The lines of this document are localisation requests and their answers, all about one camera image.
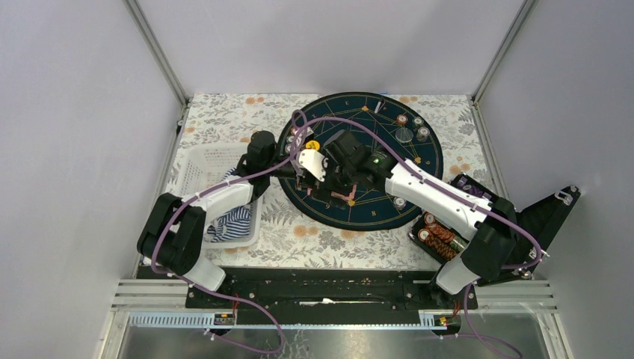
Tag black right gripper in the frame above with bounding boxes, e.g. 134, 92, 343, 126
310, 147, 357, 210

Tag yellow big blind button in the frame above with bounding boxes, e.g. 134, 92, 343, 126
305, 140, 321, 150

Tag clear dealer button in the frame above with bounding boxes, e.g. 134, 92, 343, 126
395, 127, 414, 144

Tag white plastic laundry basket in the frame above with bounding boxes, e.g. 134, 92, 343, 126
171, 142, 263, 249

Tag blue chip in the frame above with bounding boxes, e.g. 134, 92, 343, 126
412, 117, 425, 128

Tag pink sponge block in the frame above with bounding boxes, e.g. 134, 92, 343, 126
331, 191, 355, 206

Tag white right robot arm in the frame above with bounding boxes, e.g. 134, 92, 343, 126
290, 130, 520, 308

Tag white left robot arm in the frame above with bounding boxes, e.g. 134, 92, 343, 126
137, 131, 305, 307

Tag round dark poker mat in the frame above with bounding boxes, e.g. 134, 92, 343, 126
280, 92, 443, 231

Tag blue white striped cloth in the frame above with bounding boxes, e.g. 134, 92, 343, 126
205, 189, 253, 243

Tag red chip rows in case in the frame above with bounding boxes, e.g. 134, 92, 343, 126
417, 212, 467, 262

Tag black poker chip case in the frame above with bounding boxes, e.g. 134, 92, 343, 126
408, 173, 581, 286

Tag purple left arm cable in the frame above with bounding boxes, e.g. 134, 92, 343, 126
150, 109, 310, 308

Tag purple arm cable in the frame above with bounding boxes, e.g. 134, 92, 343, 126
150, 109, 310, 308
292, 116, 546, 358

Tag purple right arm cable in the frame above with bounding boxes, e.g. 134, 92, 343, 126
292, 116, 546, 358

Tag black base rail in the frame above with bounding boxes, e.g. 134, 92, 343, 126
136, 266, 479, 327

